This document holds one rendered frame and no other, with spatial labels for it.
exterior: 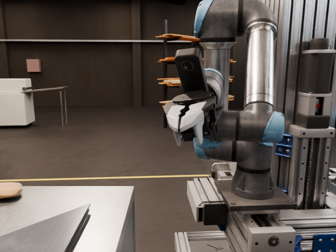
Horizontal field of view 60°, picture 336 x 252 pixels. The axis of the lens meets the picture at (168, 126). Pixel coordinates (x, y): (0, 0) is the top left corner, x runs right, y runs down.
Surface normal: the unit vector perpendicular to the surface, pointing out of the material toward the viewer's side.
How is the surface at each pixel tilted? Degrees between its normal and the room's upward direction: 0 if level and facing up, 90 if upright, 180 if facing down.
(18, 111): 90
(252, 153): 92
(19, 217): 0
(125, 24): 90
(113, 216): 0
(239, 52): 90
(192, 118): 44
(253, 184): 72
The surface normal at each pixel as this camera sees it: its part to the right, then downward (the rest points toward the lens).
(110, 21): 0.07, 0.20
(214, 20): -0.26, 0.26
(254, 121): -0.22, -0.26
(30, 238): 0.00, -0.98
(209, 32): -0.53, 0.23
